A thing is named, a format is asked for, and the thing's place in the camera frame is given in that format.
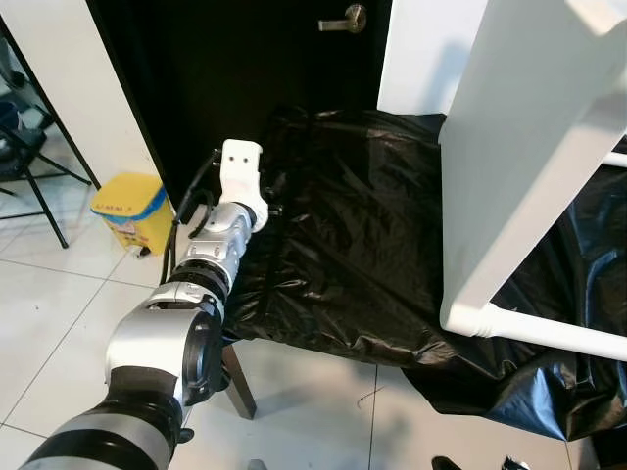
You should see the white plastic table top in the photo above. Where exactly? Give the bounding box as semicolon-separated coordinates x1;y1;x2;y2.
438;0;627;339

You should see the black plastic table cover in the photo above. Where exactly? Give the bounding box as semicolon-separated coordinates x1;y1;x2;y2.
225;106;627;442

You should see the brown wooden table leg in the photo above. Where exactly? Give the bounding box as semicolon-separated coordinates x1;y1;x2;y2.
220;343;258;420

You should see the thin black stand leg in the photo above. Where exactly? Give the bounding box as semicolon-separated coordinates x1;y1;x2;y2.
0;20;99;251

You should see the silver door lever handle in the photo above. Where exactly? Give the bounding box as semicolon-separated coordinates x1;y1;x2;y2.
318;5;368;35

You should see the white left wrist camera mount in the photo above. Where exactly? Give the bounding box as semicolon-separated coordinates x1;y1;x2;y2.
217;139;270;231

